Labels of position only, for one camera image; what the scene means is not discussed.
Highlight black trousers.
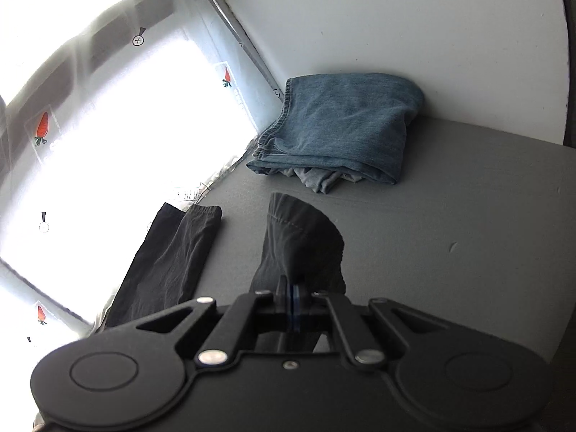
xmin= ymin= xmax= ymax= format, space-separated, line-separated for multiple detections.
xmin=103 ymin=193 xmax=346 ymax=329

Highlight grey folded garment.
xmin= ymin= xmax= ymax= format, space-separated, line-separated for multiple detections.
xmin=282 ymin=168 xmax=364 ymax=194

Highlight folded blue jeans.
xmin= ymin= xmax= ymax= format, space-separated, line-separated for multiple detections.
xmin=247 ymin=73 xmax=425 ymax=184

